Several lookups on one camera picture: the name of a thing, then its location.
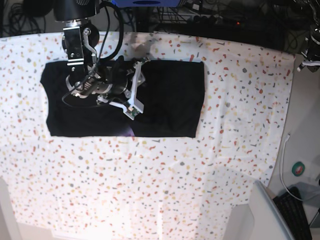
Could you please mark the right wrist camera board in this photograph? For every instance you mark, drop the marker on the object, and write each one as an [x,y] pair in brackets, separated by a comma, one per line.
[131,112]

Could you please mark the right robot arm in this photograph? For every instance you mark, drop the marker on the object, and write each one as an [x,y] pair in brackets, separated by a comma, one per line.
[67,10]

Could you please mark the terrazzo pattern tablecloth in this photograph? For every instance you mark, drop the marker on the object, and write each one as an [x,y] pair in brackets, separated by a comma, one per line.
[137,187]

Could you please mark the white panel left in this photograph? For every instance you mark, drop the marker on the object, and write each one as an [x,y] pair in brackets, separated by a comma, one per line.
[9,229]

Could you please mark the black keyboard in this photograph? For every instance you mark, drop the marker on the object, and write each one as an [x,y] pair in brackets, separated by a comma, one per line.
[293,212]

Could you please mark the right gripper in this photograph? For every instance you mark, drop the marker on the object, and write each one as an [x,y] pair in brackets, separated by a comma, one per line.
[87,74]

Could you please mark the black t-shirt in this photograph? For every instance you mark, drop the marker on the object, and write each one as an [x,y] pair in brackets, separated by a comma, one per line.
[173,97]

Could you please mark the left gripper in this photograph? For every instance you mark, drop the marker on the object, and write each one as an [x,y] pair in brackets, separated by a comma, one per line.
[311,50]

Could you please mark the green tape roll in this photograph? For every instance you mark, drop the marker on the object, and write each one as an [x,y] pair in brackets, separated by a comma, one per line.
[298,169]

